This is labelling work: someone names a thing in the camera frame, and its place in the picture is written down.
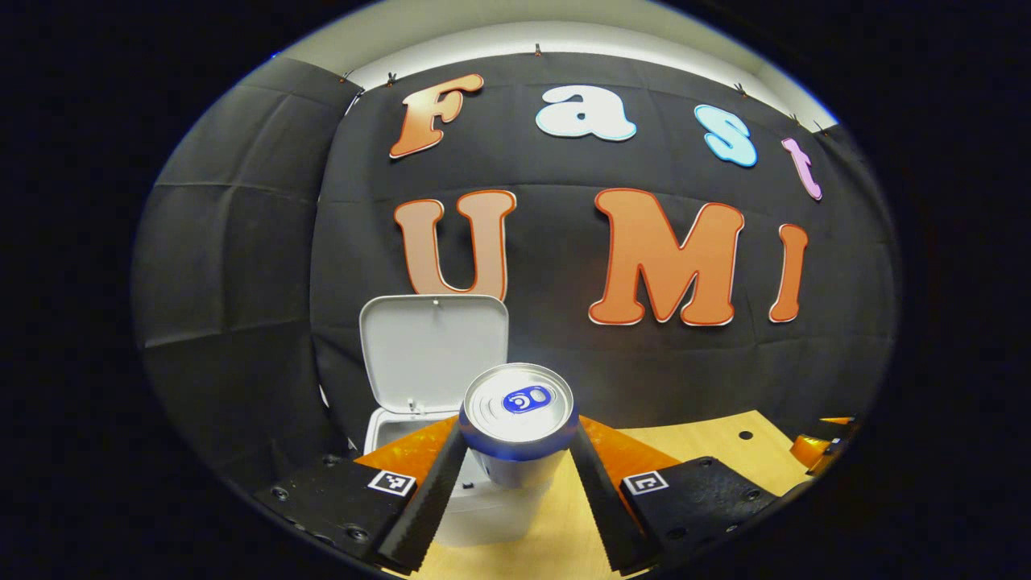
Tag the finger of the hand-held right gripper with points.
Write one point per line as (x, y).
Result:
(809, 449)

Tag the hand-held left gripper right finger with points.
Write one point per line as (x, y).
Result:
(604, 507)

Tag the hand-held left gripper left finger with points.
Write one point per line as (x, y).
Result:
(431, 507)

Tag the blue pop can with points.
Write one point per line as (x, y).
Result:
(515, 411)

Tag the white desktop garbage bin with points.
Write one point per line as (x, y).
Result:
(427, 354)

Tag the wooden desktop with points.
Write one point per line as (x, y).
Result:
(709, 439)

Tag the black backdrop cloth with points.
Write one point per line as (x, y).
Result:
(225, 242)

